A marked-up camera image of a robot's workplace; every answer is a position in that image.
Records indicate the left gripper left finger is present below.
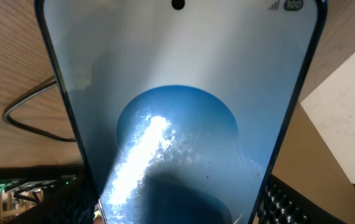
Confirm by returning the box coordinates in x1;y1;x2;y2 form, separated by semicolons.
10;175;98;224

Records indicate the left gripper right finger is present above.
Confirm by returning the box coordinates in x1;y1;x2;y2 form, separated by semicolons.
257;175;344;224

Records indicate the blue Galaxy smartphone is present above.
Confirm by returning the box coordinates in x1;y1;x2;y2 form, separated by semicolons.
34;0;327;223

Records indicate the black USB charging cable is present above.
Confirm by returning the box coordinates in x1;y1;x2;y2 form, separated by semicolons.
2;76;77;143

